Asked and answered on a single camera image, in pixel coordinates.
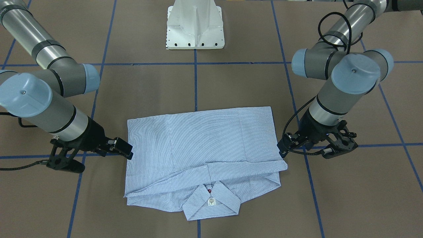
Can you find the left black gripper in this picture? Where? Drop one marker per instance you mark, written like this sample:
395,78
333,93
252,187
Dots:
313,127

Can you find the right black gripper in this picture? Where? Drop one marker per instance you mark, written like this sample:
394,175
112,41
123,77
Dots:
93,136

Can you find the light blue striped shirt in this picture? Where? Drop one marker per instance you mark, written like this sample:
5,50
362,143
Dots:
205,163

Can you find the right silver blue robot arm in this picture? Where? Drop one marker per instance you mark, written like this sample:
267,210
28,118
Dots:
40,97

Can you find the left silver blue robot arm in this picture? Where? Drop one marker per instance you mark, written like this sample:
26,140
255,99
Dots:
348,75

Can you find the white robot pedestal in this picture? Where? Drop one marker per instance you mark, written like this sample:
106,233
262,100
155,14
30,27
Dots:
195,24

